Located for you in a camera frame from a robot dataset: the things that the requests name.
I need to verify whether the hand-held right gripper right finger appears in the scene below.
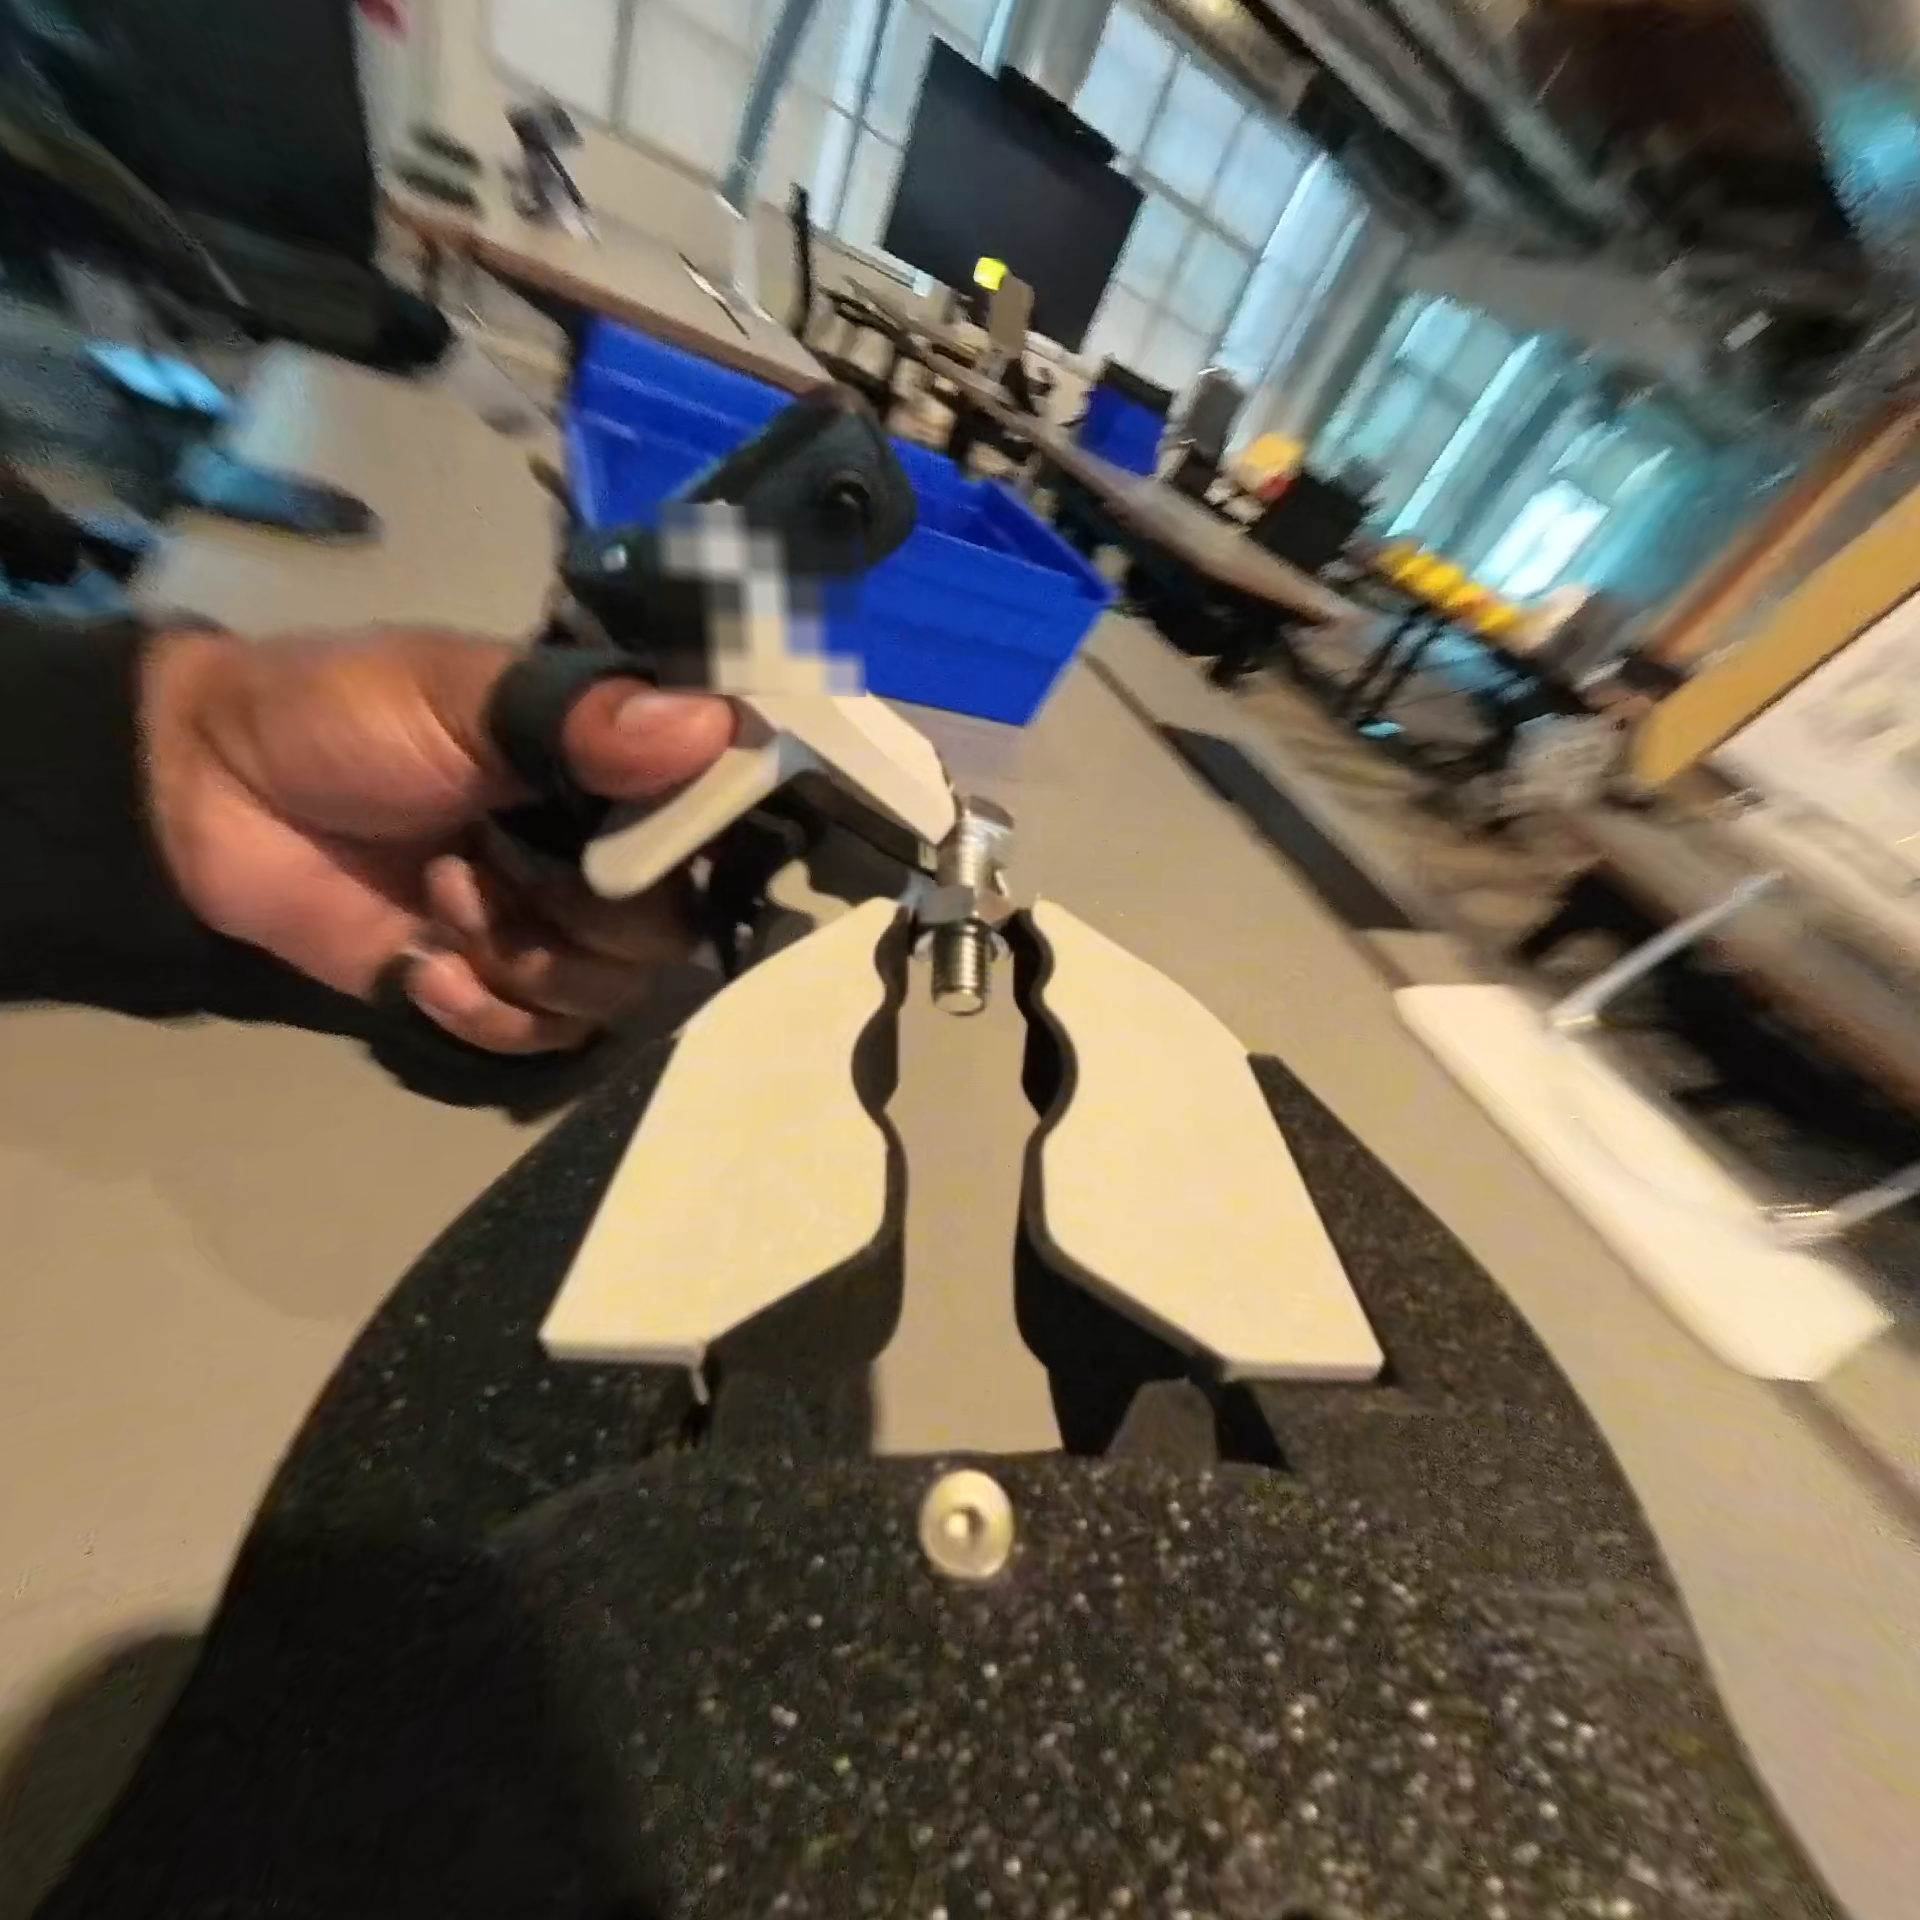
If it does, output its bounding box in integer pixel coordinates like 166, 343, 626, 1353
1015, 899, 1381, 1386

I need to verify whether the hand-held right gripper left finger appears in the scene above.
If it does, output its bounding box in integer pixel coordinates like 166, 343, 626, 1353
535, 899, 908, 1369

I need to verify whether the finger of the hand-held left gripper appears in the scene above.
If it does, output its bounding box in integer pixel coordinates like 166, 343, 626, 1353
780, 802, 934, 913
778, 689, 962, 854

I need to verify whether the silver hex bolt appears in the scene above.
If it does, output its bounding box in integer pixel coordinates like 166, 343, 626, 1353
934, 799, 1015, 1015

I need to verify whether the blue plastic bin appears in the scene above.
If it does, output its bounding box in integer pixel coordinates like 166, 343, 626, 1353
566, 316, 1125, 732

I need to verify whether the person's left forearm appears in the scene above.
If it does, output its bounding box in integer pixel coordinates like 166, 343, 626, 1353
0, 605, 396, 1053

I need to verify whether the person's left hand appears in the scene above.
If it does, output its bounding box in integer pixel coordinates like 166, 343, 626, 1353
143, 622, 747, 1053

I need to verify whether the black office chair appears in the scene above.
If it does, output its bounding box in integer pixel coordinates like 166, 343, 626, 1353
780, 181, 904, 379
210, 239, 453, 375

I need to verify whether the small blue box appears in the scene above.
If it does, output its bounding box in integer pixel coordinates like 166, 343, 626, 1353
1078, 379, 1169, 482

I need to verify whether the long wooden desk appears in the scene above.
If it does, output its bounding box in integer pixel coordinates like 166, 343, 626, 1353
841, 280, 1365, 642

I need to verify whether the small black tripod device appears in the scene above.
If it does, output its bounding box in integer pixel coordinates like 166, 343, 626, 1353
503, 99, 592, 210

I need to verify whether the white zip tie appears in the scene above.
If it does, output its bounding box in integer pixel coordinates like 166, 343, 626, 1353
1774, 1179, 1920, 1244
1556, 874, 1782, 1030

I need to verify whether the black round stand base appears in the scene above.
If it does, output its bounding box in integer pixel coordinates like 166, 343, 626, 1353
183, 454, 379, 546

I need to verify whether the row of yellow bins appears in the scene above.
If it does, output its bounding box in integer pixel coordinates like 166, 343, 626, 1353
1370, 537, 1516, 637

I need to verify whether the black fabric partition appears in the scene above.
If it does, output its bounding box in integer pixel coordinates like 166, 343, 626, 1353
0, 0, 377, 266

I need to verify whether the black wall monitor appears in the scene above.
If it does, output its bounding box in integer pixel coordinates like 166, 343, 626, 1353
880, 34, 1141, 363

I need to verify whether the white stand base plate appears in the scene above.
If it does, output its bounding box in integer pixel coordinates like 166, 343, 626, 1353
1398, 985, 1890, 1386

